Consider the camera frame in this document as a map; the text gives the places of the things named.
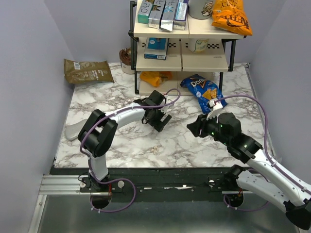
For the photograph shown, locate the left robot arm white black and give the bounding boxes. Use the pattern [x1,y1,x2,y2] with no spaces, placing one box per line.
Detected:
[78,91,175,192]

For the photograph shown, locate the orange chip bag top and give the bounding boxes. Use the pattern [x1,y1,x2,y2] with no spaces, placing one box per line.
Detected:
[211,0,253,36]

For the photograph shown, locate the silver toothpaste box left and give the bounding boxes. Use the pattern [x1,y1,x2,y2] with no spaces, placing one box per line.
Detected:
[148,0,166,29]

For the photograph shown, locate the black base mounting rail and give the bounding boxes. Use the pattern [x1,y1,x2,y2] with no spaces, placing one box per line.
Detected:
[50,167,243,205]

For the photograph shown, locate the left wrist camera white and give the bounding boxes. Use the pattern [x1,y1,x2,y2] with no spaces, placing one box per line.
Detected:
[160,97,174,114]

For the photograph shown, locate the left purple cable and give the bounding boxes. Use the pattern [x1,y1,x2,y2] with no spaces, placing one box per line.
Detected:
[79,88,182,214]

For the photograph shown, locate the blue Doritos chip bag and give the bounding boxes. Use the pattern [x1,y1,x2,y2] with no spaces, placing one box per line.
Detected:
[180,74,223,114]

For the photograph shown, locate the aluminium frame rail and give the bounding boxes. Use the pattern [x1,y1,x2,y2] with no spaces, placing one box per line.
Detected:
[38,175,92,195]

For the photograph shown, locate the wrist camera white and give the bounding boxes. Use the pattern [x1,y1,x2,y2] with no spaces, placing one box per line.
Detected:
[160,97,174,114]
[207,99,223,119]

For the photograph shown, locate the blue white toothpaste box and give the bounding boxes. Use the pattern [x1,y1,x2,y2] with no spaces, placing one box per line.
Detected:
[173,0,189,30]

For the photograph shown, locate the purple cable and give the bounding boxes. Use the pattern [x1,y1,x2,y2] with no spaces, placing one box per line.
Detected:
[79,88,182,214]
[212,94,311,211]

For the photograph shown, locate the small orange snack bag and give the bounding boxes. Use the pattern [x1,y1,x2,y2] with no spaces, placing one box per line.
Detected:
[139,71,173,87]

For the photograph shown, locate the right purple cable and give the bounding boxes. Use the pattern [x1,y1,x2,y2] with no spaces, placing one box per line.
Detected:
[212,94,311,211]

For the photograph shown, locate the white green cup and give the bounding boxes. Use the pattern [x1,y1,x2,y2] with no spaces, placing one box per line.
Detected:
[188,38,209,53]

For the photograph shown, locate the white mug with cartoon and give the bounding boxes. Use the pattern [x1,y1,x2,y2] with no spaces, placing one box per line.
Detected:
[189,0,215,20]

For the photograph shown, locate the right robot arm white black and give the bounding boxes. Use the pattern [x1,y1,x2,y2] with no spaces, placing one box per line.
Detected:
[187,113,311,230]

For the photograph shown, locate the blue box middle shelf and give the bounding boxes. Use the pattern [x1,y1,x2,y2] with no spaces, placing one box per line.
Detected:
[144,37,169,60]

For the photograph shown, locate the brown coffee bag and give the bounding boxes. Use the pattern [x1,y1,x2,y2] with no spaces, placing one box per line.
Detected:
[64,59,114,84]

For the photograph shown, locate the beige shelf rack black frame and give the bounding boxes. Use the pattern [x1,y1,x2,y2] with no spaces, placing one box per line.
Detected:
[128,0,243,95]

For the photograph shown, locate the teal toothpaste box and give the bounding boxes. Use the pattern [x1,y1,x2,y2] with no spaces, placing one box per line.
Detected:
[137,0,154,24]

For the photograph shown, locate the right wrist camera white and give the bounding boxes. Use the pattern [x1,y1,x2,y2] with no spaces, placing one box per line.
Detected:
[207,99,223,119]

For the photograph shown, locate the white cup brown contents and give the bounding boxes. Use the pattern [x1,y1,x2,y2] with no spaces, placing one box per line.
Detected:
[119,48,135,74]

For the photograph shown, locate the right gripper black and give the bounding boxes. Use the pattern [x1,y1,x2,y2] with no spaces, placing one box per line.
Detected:
[186,110,231,146]

